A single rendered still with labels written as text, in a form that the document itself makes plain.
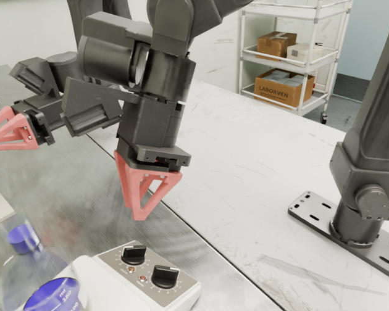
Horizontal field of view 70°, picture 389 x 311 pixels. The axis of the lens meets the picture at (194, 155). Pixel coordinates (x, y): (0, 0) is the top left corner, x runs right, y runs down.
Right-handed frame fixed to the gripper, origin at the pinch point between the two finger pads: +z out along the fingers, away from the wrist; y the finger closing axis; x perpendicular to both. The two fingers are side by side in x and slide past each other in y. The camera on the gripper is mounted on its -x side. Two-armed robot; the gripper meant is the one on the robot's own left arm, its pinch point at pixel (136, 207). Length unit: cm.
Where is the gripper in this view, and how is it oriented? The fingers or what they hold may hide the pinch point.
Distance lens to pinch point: 37.8
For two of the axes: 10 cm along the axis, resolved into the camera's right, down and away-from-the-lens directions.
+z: -2.6, 9.5, 1.9
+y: 4.7, 3.0, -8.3
